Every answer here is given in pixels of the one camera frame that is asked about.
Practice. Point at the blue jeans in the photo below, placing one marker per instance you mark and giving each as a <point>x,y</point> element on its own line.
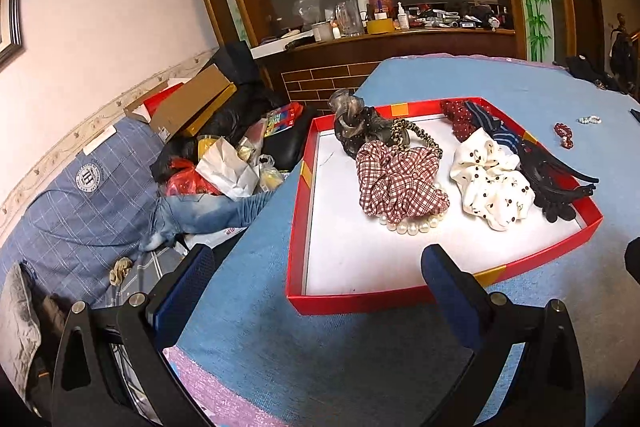
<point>210,214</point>

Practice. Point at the glass mug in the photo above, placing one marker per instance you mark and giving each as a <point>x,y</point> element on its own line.
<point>348,19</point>

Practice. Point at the colourful printed box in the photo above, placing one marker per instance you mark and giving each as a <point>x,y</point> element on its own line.
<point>282,119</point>

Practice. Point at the brown cardboard box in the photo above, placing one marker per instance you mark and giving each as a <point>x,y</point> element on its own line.
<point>195,102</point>

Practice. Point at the red plastic bag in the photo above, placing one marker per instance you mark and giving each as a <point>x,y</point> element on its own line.
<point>187,177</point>

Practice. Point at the dark framed picture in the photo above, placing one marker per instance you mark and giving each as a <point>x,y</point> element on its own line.
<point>12,22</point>

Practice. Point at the black bag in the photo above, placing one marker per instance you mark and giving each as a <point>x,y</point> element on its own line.
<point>240,112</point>

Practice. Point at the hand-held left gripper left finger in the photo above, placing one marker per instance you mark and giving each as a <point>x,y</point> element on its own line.
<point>182,292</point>

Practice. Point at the white paper bag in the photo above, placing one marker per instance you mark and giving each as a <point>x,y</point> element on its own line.
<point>227,169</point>

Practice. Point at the grey cloth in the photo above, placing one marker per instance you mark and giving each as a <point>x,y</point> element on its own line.
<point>17,322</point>

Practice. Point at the white flat box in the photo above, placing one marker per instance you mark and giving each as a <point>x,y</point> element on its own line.
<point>272,49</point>

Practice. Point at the black smartphone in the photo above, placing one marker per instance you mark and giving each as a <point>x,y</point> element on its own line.
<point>636,115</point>

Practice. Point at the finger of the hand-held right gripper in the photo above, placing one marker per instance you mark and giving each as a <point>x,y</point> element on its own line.
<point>634,259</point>

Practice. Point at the wooden counter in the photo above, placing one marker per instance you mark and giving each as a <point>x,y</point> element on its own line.
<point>380,57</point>

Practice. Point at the black hair claw clip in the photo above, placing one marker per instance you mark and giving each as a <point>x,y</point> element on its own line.
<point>550,177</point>

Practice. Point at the red plaid scrunchie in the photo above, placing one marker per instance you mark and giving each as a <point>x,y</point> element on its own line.
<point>400,179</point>

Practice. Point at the white dotted scrunchie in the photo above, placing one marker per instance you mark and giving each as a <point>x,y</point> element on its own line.
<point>492,182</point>

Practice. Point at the wooden door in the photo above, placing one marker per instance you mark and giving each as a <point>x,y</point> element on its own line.
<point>585,17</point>

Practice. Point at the small white bottle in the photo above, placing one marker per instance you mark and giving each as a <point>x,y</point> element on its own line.
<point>403,17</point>

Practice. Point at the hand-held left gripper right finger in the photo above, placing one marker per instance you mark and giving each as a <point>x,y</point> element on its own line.
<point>452,292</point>

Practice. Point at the coat stand with dark clothes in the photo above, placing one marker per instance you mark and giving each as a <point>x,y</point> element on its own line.
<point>624,47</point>

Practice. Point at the white cup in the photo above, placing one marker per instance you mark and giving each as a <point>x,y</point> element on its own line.
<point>323,32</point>

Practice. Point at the red dotted scrunchie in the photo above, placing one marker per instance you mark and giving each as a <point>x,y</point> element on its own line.
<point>457,117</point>

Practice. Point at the dark cloth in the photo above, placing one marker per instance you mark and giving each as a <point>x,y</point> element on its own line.
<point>592,74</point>

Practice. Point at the yellow tape roll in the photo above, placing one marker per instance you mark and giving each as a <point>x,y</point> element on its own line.
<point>380,27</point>

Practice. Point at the pink table cover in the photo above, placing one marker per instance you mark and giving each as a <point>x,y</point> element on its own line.
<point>220,392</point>

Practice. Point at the pile of clutter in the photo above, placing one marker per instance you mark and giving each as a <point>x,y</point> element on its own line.
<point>460,17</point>

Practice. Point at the red cardboard box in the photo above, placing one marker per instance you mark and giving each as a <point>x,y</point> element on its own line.
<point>360,257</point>

